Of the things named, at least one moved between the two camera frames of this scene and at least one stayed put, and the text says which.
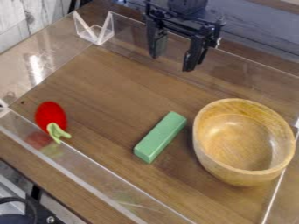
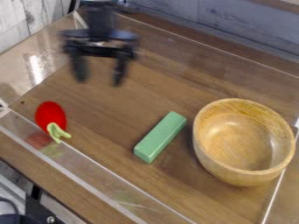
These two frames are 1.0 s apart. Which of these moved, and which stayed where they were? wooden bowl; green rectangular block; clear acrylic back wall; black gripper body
Moved: black gripper body
Stayed: clear acrylic back wall; wooden bowl; green rectangular block
